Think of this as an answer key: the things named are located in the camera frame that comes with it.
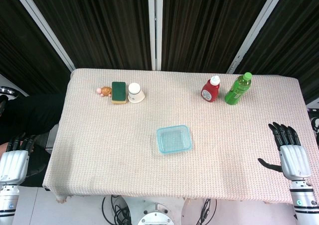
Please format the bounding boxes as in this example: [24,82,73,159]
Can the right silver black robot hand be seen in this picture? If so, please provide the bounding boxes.
[258,121,312,181]

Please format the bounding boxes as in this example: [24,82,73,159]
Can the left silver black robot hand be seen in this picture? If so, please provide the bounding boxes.
[0,132,38,186]

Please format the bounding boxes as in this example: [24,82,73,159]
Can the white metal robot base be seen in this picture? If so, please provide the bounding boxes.
[124,197,185,225]

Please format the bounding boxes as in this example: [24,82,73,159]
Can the person bare hand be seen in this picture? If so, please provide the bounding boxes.
[0,142,9,158]

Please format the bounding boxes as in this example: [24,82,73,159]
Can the black white device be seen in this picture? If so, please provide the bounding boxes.
[306,105,319,142]

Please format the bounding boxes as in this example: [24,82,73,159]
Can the person in black clothes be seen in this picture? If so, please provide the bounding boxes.
[0,92,66,181]

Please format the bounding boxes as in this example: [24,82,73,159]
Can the chrome chair part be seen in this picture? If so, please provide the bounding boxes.
[0,85,21,97]

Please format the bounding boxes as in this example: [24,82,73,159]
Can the beige waffle tablecloth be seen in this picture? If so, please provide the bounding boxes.
[42,68,310,206]

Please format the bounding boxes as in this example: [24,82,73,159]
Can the green tea bottle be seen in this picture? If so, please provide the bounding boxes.
[224,72,253,106]

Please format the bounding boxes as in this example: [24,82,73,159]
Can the red ketchup bottle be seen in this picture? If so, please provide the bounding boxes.
[200,75,221,103]

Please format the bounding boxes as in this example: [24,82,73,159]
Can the small turtle toy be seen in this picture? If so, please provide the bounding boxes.
[96,86,112,98]

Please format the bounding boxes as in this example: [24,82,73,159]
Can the dark brown curtain panel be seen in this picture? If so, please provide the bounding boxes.
[0,0,72,96]
[23,0,153,71]
[160,0,276,73]
[234,0,319,105]

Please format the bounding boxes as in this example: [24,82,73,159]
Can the green yellow sponge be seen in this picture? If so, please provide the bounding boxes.
[111,81,127,105]

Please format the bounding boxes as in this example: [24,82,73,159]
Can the white paper cup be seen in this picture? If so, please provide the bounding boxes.
[128,82,146,104]

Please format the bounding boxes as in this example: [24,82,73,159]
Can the black cable bundle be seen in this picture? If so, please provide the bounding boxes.
[196,198,218,225]
[101,195,131,225]

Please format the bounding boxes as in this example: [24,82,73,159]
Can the white frame post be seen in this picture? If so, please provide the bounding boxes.
[147,0,163,71]
[225,0,288,75]
[9,0,76,72]

